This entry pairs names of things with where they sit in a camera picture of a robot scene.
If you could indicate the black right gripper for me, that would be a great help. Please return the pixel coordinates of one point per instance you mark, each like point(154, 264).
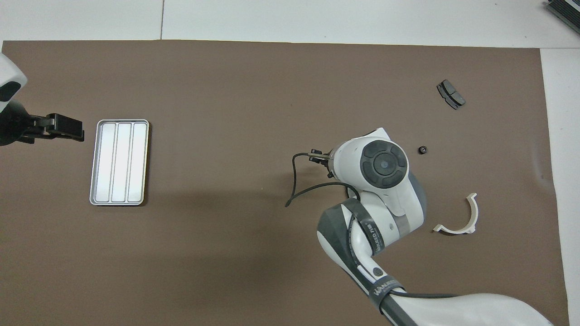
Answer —
point(329, 159)

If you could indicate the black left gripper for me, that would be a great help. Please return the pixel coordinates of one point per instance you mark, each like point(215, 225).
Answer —
point(13, 124)

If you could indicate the small black bearing gear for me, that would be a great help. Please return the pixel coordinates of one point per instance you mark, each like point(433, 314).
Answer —
point(419, 150)

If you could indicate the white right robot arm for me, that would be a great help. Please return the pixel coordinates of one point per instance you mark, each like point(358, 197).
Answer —
point(349, 158)

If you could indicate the silver metal tray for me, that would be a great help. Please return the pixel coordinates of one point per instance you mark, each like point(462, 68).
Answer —
point(120, 163)

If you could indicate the brown table mat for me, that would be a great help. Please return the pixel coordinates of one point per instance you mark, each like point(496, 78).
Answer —
point(226, 249)

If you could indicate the wide dark grey brake pad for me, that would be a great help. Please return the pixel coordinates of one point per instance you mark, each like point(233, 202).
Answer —
point(451, 94)

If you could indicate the black ribbed device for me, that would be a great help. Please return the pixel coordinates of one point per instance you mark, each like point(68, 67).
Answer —
point(566, 11)

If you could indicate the white curved plastic bracket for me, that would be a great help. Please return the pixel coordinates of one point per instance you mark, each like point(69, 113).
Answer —
point(474, 213)

